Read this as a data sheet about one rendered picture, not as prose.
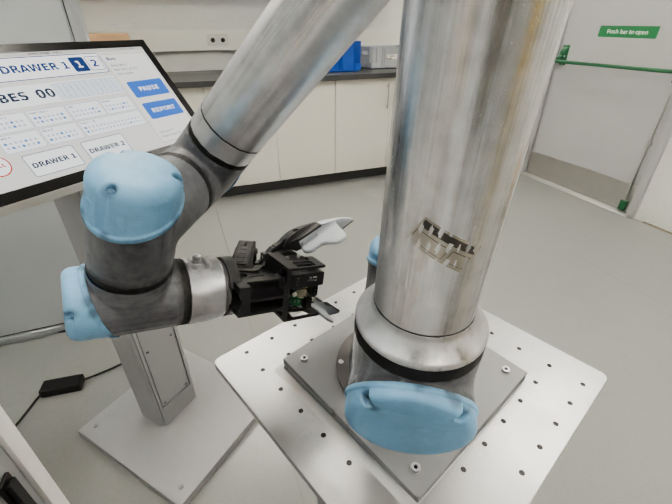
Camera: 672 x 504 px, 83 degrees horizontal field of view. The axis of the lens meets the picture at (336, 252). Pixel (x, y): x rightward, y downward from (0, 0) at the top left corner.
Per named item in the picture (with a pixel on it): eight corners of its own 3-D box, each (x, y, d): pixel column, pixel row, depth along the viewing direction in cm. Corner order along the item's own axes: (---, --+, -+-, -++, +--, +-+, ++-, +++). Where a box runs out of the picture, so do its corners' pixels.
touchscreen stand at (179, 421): (274, 398, 145) (239, 126, 93) (182, 512, 111) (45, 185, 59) (182, 352, 166) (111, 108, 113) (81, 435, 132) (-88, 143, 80)
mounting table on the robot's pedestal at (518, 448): (389, 301, 93) (393, 262, 87) (584, 422, 65) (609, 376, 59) (222, 406, 68) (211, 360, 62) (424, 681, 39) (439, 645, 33)
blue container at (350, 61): (343, 67, 346) (343, 39, 334) (362, 71, 313) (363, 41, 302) (278, 69, 327) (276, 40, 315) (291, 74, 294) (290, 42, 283)
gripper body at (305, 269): (323, 316, 50) (234, 334, 43) (291, 290, 56) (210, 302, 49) (330, 262, 47) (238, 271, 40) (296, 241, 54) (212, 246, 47)
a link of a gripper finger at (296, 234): (330, 242, 54) (283, 280, 51) (324, 238, 55) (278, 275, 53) (317, 216, 51) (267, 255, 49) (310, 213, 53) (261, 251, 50)
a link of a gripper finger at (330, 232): (372, 229, 52) (323, 271, 49) (347, 218, 57) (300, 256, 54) (365, 211, 50) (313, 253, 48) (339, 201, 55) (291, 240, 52)
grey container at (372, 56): (394, 64, 365) (396, 44, 356) (411, 67, 341) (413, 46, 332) (356, 66, 352) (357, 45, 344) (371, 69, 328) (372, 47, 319)
